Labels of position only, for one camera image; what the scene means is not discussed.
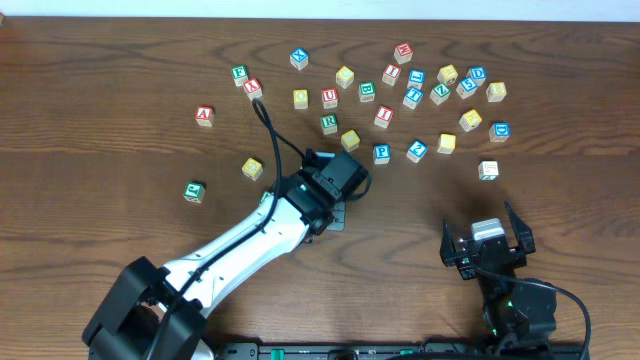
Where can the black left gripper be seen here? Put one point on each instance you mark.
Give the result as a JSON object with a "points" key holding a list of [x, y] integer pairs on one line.
{"points": [[338, 218]]}

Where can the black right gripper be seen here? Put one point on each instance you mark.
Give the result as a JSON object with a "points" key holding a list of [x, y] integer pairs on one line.
{"points": [[488, 248]]}

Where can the green R wooden block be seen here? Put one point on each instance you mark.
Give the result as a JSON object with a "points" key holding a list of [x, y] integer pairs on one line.
{"points": [[329, 124]]}

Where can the green N wooden block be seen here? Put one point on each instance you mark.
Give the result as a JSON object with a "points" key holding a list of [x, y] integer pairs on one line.
{"points": [[264, 196]]}

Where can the red i block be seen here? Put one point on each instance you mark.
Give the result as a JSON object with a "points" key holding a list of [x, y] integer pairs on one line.
{"points": [[383, 117], [391, 74]]}

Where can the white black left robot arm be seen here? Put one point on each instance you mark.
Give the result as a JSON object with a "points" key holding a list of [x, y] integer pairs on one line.
{"points": [[155, 312]]}

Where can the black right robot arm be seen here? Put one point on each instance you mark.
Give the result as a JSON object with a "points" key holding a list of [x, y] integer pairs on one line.
{"points": [[520, 312]]}

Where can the yellow block lower middle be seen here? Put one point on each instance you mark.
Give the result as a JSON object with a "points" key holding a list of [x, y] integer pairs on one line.
{"points": [[350, 140]]}

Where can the blue P wooden block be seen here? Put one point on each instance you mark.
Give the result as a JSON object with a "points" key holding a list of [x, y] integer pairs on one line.
{"points": [[381, 154]]}

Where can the green 7 wooden block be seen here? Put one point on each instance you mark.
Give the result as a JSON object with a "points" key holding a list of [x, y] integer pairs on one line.
{"points": [[488, 170]]}

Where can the yellow 2 wooden block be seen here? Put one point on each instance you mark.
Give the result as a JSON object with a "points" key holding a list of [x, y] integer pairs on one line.
{"points": [[252, 168]]}

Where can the red U block upper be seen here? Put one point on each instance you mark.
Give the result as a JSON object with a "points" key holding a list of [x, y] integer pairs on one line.
{"points": [[329, 98]]}

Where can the yellow O wooden block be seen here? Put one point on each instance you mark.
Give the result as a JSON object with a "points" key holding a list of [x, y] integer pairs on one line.
{"points": [[300, 99]]}

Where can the blue 2 wooden block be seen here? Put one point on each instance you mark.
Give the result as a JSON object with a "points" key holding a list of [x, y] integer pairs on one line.
{"points": [[416, 151]]}

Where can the green B wooden block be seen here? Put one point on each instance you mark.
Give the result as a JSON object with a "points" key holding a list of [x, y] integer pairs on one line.
{"points": [[367, 91]]}

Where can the yellow block upper middle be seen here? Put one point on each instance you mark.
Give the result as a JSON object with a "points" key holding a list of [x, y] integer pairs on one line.
{"points": [[345, 77]]}

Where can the yellow S wooden block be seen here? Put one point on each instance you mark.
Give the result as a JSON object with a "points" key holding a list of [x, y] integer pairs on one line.
{"points": [[446, 143]]}

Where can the blue D block near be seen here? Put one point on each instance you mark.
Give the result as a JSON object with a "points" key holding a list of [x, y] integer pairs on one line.
{"points": [[499, 132]]}

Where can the blue d block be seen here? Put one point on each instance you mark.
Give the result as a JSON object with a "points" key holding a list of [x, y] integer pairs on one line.
{"points": [[477, 74], [499, 132]]}

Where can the red X wooden block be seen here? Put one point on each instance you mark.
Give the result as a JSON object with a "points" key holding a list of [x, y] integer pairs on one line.
{"points": [[253, 89]]}

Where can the blue T wooden block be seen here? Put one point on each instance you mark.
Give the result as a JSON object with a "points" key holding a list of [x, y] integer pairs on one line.
{"points": [[412, 97]]}

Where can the blue X wooden block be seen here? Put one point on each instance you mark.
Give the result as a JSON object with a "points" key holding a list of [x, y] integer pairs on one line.
{"points": [[299, 58]]}

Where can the yellow block with picture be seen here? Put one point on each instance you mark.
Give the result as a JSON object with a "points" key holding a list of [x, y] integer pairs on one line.
{"points": [[470, 120]]}

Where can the green J wooden block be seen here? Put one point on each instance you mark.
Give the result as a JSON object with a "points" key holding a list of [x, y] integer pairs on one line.
{"points": [[194, 192]]}

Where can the blue L wooden block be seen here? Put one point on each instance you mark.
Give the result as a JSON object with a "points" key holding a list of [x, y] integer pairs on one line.
{"points": [[416, 78]]}

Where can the green F wooden block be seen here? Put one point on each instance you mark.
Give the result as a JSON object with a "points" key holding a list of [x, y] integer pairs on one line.
{"points": [[239, 74]]}

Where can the red A wooden block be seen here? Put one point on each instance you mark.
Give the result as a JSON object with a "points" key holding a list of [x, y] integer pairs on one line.
{"points": [[205, 116]]}

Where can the green Z wooden block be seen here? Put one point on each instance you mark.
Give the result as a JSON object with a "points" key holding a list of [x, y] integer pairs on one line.
{"points": [[440, 93]]}

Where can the red H wooden block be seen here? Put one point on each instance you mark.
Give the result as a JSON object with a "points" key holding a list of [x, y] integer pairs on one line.
{"points": [[403, 53]]}

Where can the yellow 8 wooden block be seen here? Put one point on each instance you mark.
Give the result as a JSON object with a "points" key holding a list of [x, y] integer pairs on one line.
{"points": [[496, 92]]}

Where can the blue 5 wooden block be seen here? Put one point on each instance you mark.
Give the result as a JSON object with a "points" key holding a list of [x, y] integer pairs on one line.
{"points": [[466, 88]]}

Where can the yellow block near Z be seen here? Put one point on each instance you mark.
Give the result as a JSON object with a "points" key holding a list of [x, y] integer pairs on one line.
{"points": [[447, 75]]}

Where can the blue D block far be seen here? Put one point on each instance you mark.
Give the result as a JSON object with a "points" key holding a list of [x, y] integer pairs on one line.
{"points": [[477, 74]]}

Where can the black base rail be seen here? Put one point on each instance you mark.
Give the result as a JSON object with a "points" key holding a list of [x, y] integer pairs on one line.
{"points": [[426, 350]]}

